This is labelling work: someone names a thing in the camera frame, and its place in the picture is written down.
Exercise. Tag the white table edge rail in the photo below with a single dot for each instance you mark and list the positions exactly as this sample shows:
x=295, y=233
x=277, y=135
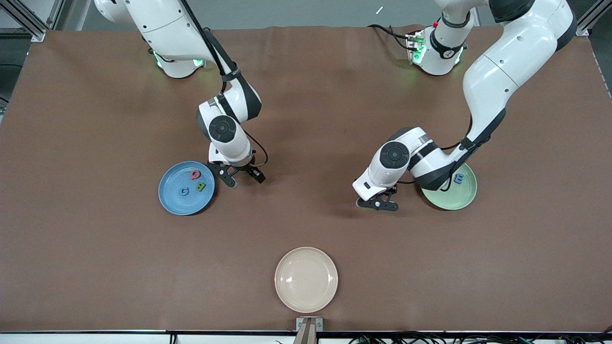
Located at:
x=95, y=338

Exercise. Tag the blue plate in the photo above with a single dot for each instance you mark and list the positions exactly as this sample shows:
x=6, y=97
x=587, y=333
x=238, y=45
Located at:
x=177, y=205

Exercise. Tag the brown table cover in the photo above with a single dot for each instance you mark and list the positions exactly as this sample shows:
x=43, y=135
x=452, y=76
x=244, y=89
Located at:
x=306, y=119

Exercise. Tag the green foam letter B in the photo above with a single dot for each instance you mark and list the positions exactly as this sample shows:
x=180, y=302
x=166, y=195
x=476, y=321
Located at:
x=200, y=187

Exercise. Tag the green plate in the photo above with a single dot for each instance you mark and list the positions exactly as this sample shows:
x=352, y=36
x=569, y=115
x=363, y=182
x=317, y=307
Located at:
x=459, y=196

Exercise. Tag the red foam letter Q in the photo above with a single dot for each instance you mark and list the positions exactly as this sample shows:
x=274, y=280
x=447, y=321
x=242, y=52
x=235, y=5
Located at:
x=192, y=175

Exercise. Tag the aluminium frame extrusion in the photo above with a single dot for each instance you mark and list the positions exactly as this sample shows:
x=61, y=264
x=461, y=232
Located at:
x=33, y=28
x=585, y=24

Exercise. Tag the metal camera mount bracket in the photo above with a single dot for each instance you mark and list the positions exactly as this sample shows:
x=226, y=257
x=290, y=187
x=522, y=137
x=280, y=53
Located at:
x=309, y=329

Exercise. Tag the beige plate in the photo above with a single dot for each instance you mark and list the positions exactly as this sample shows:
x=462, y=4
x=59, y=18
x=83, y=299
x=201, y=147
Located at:
x=306, y=279

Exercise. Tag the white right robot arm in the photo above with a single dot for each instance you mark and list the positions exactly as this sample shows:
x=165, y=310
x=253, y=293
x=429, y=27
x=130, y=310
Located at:
x=162, y=28

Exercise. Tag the blue foam letter m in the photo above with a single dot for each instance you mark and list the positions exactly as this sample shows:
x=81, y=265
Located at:
x=459, y=179

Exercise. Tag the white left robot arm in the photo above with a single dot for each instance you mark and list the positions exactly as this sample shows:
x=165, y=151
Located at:
x=516, y=52

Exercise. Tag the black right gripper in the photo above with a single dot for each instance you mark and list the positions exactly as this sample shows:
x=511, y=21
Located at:
x=248, y=169

